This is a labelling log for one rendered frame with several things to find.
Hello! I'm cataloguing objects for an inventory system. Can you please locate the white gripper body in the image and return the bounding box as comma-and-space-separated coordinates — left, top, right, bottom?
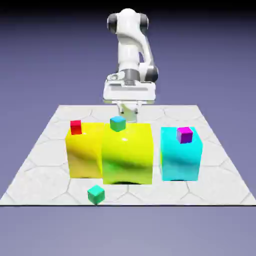
102, 79, 157, 105

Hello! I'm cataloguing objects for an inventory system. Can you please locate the small blue cube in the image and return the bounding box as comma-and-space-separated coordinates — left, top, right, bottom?
109, 115, 127, 133

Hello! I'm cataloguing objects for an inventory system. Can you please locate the small red cube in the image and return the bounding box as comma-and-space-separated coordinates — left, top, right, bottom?
70, 119, 83, 136

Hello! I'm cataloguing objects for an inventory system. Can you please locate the small purple cube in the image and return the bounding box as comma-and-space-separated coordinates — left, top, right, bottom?
176, 126, 194, 145

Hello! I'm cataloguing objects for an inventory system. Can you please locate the small green cube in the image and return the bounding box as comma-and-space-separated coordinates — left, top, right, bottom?
87, 184, 106, 205

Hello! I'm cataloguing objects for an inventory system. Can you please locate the large lime yellow box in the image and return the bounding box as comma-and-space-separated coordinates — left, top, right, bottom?
101, 122, 153, 185

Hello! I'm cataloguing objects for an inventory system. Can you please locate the large cyan box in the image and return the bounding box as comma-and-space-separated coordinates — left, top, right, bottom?
160, 126, 204, 182

